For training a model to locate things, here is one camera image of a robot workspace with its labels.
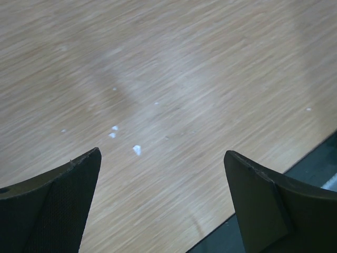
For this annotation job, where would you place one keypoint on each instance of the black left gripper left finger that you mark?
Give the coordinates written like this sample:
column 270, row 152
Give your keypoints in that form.
column 48, row 212

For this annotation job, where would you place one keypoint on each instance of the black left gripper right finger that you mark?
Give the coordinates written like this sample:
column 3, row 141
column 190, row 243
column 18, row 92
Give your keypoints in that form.
column 276, row 213

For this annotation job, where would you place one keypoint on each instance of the white paper scrap on table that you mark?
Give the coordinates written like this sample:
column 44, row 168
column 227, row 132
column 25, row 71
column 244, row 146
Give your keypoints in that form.
column 137, row 150

